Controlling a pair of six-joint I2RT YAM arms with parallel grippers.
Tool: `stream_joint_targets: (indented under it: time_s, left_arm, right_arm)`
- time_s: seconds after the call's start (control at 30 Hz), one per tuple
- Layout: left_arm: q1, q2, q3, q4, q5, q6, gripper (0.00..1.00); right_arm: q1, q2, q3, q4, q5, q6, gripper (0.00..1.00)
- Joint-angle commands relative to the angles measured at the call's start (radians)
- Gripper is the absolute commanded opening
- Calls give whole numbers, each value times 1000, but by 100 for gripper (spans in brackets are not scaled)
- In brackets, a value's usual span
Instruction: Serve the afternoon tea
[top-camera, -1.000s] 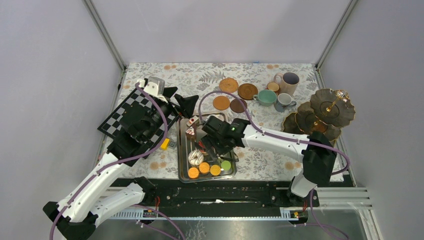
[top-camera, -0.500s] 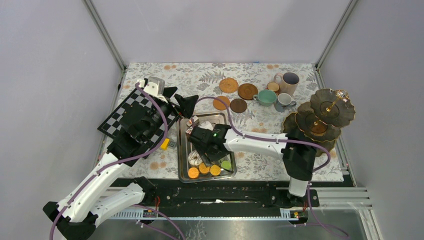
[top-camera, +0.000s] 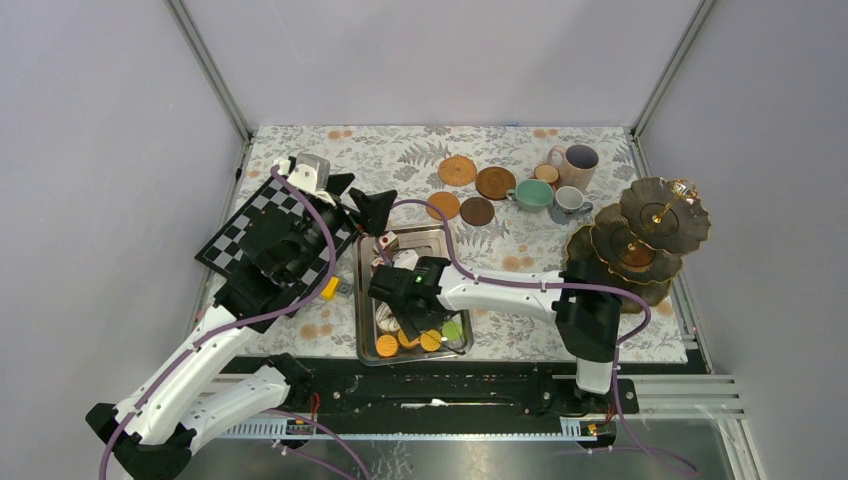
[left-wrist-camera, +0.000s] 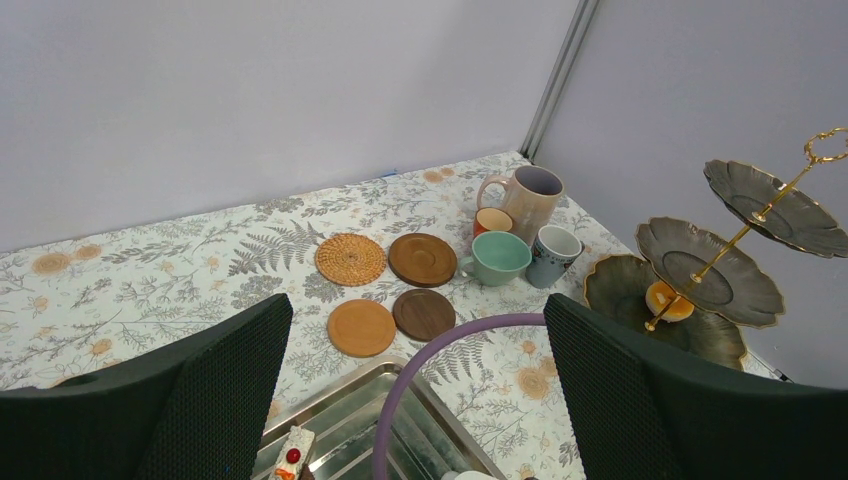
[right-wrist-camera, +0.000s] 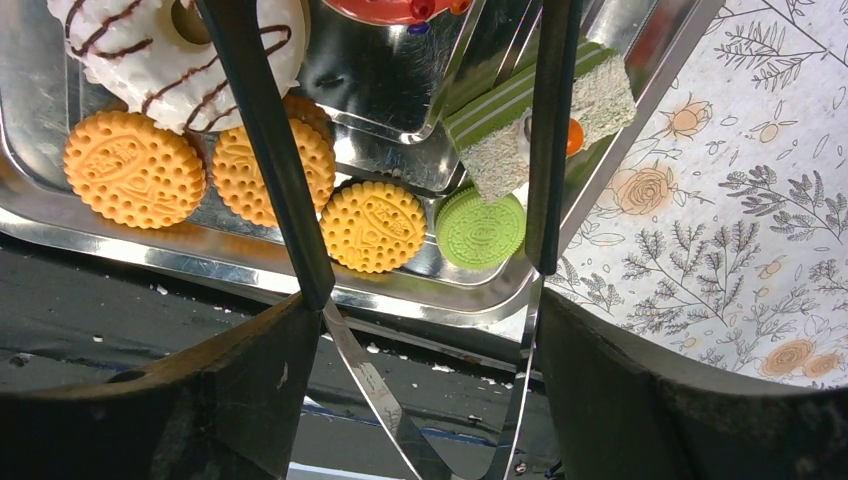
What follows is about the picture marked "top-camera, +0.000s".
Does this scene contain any black white chessboard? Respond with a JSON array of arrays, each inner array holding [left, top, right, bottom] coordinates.
[[194, 177, 359, 303]]

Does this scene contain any orange cookie left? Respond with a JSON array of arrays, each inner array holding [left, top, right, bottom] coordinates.
[[376, 334, 399, 358]]

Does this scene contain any dark walnut coaster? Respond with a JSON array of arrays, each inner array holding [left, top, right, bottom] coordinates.
[[459, 197, 495, 226]]

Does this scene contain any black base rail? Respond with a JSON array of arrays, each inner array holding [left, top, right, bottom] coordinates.
[[225, 356, 641, 435]]

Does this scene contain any small red cup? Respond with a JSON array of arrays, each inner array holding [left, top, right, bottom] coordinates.
[[533, 164, 560, 188]]

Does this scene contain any yellow waffle cookie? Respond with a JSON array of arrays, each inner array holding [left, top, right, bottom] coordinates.
[[419, 330, 443, 352]]

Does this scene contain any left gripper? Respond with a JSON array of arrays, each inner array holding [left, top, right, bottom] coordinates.
[[288, 173, 398, 282]]

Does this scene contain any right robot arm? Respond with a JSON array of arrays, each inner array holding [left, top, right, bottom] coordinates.
[[367, 256, 629, 412]]

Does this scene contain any chocolate cake slice with cherry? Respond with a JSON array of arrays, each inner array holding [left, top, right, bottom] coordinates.
[[373, 231, 400, 257]]

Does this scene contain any yellow block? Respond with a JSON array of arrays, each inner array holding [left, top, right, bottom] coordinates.
[[321, 277, 341, 300]]

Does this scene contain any aluminium frame post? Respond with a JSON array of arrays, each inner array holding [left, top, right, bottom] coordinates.
[[630, 0, 718, 138], [164, 0, 253, 143]]

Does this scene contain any woven rattan coaster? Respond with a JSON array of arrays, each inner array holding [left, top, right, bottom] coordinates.
[[437, 155, 477, 187]]

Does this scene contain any mint green cup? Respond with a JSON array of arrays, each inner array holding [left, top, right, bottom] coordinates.
[[505, 179, 554, 213]]

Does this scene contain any grey patterned mug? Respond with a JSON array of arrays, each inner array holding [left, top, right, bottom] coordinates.
[[550, 186, 594, 225]]

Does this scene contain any pink frosted donut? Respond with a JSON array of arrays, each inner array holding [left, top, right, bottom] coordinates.
[[622, 242, 657, 270]]

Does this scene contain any small grey block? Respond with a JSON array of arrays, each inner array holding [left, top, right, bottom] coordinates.
[[337, 283, 354, 297]]

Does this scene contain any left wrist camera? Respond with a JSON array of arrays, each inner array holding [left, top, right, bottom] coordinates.
[[272, 153, 333, 203]]

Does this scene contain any brown wooden saucer coaster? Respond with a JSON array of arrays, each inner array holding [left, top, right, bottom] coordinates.
[[475, 166, 517, 201]]

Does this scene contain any aluminium frame post left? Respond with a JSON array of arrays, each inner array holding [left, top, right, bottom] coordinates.
[[164, 0, 253, 143]]

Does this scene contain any orange waffle cookie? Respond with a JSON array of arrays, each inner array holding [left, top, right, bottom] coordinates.
[[397, 330, 420, 349]]

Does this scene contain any stainless steel tray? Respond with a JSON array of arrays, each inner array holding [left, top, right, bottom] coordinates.
[[353, 223, 475, 366]]

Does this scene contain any aluminium frame post right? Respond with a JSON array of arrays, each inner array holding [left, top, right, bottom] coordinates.
[[630, 0, 718, 138]]

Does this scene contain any white chocolate striped donut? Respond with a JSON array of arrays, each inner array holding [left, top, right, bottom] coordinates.
[[374, 303, 400, 334]]

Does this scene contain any green macaron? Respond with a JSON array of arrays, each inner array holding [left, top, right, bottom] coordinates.
[[441, 321, 463, 343]]

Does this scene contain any three tier black cake stand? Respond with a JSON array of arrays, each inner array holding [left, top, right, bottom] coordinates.
[[564, 177, 711, 307]]

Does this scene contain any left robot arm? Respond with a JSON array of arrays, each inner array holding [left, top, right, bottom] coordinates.
[[86, 173, 397, 479]]

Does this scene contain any light orange wooden coaster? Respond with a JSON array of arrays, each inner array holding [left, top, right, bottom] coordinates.
[[426, 191, 461, 220]]

